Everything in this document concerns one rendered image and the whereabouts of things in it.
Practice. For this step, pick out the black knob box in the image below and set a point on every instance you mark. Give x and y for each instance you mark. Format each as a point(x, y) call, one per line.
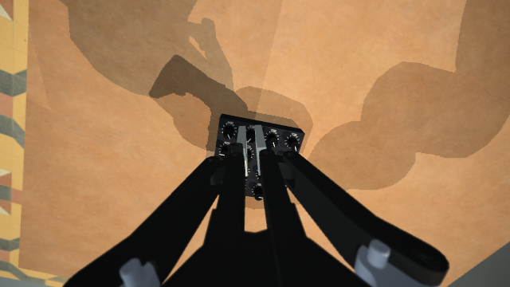
point(282, 138)

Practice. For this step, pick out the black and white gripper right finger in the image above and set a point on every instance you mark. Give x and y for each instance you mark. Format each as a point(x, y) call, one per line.
point(382, 254)

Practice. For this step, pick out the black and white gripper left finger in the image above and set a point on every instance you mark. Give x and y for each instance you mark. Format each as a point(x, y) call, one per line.
point(148, 255)

